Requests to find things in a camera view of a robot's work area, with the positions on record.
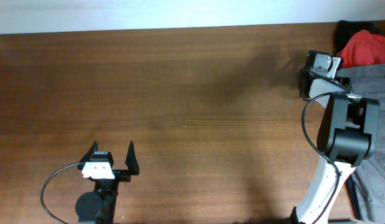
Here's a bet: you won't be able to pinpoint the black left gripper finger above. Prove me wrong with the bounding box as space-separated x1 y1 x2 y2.
77 141 98 170
125 141 140 175

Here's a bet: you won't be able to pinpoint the grey shorts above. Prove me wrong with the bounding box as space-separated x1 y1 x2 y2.
335 62 385 223

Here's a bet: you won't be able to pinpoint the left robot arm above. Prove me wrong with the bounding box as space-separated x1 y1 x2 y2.
75 142 140 224

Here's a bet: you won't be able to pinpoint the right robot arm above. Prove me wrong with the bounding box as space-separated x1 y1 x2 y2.
288 68 380 223

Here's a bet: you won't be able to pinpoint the black garment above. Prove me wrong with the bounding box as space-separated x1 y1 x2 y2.
333 20 381 55

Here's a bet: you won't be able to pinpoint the red garment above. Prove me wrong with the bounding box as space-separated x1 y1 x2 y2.
337 30 385 68

